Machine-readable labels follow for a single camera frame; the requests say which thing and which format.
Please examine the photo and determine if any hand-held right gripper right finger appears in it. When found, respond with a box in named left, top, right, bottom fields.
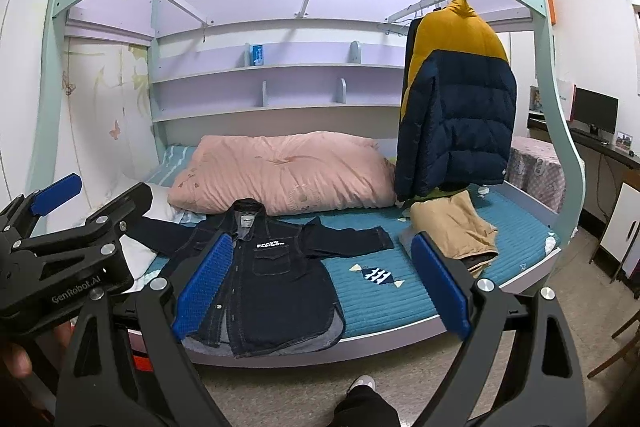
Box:
left=411, top=231, right=587, bottom=427

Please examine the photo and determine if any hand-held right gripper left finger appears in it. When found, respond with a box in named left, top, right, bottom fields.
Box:
left=55, top=231, right=236, bottom=427

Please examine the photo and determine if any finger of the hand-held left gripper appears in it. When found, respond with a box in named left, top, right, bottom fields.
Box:
left=0, top=173, right=83, bottom=238
left=11, top=182, right=153, bottom=259

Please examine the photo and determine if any tan jacket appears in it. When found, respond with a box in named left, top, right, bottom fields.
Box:
left=410, top=191, right=500, bottom=279

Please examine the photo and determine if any dark denim jacket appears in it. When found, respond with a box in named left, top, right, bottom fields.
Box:
left=132, top=198, right=396, bottom=359

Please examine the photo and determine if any person's left hand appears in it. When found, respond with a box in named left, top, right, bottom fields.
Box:
left=0, top=342, right=34, bottom=380

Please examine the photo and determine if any teal quilted bed mat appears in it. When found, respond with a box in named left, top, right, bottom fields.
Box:
left=145, top=144, right=558, bottom=340

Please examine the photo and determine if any floral wardrobe door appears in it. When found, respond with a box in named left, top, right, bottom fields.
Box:
left=62, top=34, right=161, bottom=188

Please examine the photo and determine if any person's dark trouser leg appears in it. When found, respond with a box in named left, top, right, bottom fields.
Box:
left=332, top=384, right=401, bottom=427

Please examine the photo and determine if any pink patterned cloth cover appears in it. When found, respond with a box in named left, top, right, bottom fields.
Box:
left=505, top=136, right=566, bottom=214

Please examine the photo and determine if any navy and yellow puffer jacket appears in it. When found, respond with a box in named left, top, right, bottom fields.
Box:
left=394, top=0, right=518, bottom=202

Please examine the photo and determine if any wooden chair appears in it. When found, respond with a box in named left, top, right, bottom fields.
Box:
left=587, top=307, right=640, bottom=380

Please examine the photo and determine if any dark desk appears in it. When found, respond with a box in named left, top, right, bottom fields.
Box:
left=527, top=112, right=640, bottom=188

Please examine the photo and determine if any white board with red edge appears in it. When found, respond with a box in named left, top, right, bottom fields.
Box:
left=556, top=78, right=577, bottom=122

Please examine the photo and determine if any black computer monitor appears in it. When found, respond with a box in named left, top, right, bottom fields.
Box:
left=570, top=87, right=620, bottom=140

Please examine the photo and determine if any lavender wall shelf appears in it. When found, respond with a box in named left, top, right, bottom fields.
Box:
left=150, top=17, right=407, bottom=124

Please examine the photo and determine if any metal clothes rail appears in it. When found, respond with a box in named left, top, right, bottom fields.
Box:
left=377, top=0, right=453, bottom=36

